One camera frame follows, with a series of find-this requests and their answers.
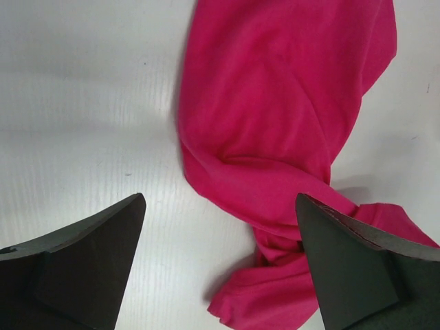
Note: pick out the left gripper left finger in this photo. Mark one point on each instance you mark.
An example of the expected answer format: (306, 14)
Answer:
(74, 277)

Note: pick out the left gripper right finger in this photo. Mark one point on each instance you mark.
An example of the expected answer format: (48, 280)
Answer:
(364, 277)

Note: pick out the pink t shirt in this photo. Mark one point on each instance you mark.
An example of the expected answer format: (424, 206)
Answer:
(269, 95)

